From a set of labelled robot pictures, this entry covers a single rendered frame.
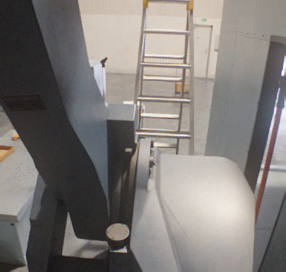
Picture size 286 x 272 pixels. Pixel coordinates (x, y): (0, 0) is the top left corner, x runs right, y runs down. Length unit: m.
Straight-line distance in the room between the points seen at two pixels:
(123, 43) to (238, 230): 10.97
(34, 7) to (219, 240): 0.57
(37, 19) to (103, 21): 11.22
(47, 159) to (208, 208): 0.40
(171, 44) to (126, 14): 2.21
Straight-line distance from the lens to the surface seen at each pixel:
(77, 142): 0.50
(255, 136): 1.76
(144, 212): 0.65
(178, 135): 1.69
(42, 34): 0.36
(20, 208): 2.49
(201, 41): 11.29
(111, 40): 11.50
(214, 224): 0.66
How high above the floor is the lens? 2.15
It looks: 23 degrees down
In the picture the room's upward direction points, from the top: 2 degrees clockwise
